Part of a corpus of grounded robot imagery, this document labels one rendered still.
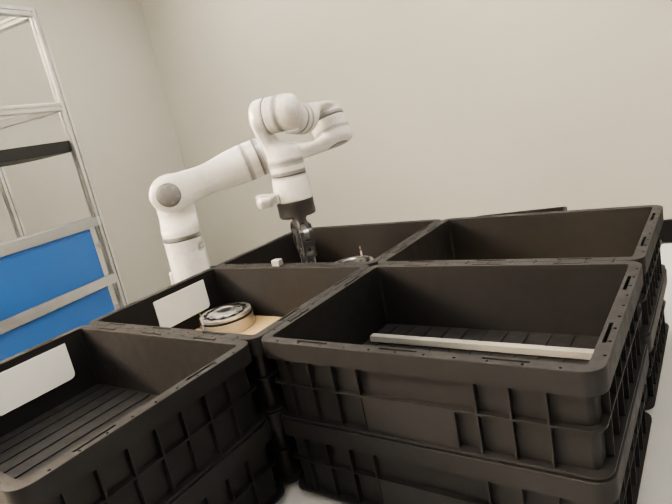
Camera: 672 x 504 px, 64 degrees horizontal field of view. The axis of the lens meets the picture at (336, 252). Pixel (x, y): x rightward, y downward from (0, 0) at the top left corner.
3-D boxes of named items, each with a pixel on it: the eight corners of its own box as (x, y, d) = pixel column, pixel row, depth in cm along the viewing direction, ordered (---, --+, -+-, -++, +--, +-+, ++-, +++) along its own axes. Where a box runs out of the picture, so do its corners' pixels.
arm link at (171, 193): (251, 139, 126) (248, 140, 135) (140, 184, 123) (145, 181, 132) (266, 176, 129) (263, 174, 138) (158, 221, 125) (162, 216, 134)
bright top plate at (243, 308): (189, 322, 105) (189, 319, 105) (230, 303, 112) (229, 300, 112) (220, 327, 98) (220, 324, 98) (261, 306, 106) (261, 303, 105)
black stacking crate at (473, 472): (294, 495, 74) (274, 417, 71) (396, 385, 97) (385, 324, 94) (624, 598, 50) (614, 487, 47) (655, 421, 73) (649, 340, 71)
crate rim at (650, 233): (376, 277, 92) (373, 263, 91) (445, 229, 115) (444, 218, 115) (645, 277, 69) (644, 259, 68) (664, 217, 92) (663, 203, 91)
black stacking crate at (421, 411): (277, 423, 71) (257, 344, 68) (386, 329, 94) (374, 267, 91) (613, 495, 48) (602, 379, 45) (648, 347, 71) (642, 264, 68)
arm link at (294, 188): (256, 205, 112) (249, 176, 111) (308, 193, 114) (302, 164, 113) (260, 211, 104) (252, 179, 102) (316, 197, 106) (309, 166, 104)
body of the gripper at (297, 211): (315, 193, 106) (325, 240, 108) (308, 190, 114) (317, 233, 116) (278, 202, 104) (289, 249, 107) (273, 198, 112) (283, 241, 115)
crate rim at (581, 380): (259, 357, 69) (254, 340, 68) (376, 277, 92) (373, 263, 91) (606, 400, 45) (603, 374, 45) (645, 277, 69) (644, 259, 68)
